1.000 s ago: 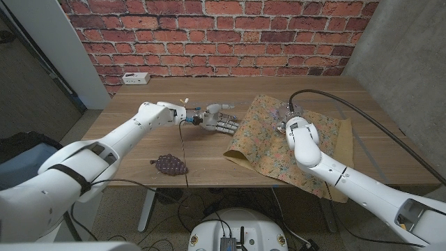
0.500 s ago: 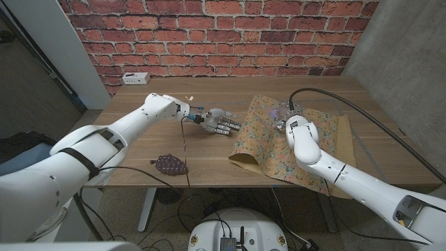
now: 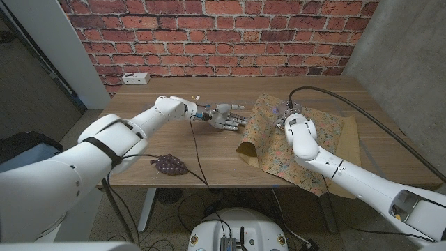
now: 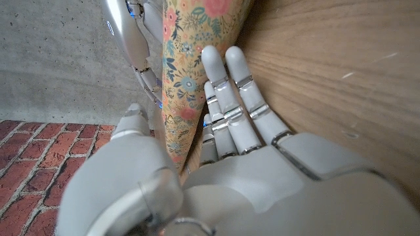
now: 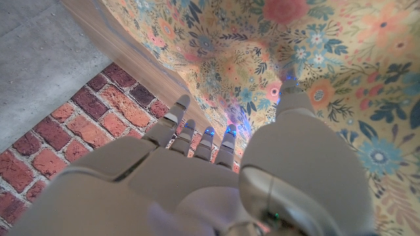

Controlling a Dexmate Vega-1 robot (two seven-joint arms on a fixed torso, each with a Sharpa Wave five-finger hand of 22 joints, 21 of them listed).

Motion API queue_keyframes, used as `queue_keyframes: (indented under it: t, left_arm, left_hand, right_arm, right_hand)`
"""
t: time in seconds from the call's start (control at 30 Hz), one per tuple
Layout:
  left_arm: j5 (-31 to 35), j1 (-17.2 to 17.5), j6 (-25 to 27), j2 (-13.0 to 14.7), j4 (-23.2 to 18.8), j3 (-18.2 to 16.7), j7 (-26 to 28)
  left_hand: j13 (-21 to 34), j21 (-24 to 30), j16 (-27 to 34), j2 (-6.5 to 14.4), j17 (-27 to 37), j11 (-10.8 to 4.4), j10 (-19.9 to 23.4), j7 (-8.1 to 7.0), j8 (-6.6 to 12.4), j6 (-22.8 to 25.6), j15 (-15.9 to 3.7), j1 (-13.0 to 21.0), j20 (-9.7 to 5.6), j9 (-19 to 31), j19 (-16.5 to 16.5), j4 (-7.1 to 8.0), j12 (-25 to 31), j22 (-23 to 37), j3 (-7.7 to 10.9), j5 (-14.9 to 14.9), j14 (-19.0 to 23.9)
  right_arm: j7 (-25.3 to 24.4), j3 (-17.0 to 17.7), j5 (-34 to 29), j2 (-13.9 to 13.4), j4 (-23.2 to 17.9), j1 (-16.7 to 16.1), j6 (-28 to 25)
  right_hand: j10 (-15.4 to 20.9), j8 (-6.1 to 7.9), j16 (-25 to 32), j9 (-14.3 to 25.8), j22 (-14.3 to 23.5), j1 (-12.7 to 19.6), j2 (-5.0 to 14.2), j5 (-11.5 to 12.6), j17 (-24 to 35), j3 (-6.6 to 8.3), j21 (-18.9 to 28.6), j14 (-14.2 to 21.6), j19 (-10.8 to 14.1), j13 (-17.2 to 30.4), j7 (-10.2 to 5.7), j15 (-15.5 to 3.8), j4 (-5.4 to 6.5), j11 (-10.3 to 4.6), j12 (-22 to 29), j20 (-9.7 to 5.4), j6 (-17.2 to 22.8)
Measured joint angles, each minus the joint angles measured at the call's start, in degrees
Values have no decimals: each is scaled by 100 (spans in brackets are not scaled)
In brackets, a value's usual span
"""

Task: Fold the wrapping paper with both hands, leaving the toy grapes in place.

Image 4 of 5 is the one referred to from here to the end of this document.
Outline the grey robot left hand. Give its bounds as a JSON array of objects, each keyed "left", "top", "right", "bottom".
[{"left": 55, "top": 45, "right": 420, "bottom": 236}]

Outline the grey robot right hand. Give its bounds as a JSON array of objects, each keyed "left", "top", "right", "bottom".
[{"left": 103, "top": 0, "right": 164, "bottom": 109}]

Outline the brown floral wrapping paper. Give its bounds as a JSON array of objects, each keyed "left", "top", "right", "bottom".
[{"left": 160, "top": 0, "right": 257, "bottom": 173}]

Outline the red brick printed backdrop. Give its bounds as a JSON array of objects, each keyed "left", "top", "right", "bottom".
[{"left": 0, "top": 119, "right": 155, "bottom": 236}]

